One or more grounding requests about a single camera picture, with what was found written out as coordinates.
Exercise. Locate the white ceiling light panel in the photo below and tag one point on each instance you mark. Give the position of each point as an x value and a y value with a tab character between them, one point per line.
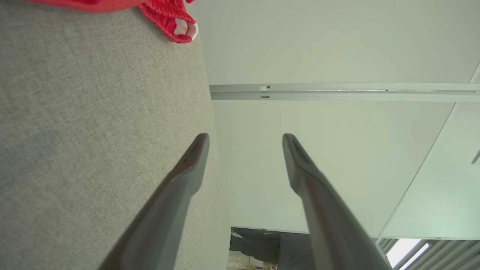
403	253

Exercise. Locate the grey fabric sofa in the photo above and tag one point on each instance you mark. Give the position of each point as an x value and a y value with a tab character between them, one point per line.
75	150

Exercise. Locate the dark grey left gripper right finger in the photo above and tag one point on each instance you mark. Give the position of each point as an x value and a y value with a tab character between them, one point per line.
330	225

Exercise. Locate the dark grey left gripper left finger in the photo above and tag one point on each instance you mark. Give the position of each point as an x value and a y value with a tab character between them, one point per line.
161	225

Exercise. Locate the red shorts white striped hem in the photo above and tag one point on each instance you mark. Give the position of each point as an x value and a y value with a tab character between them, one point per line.
168	18

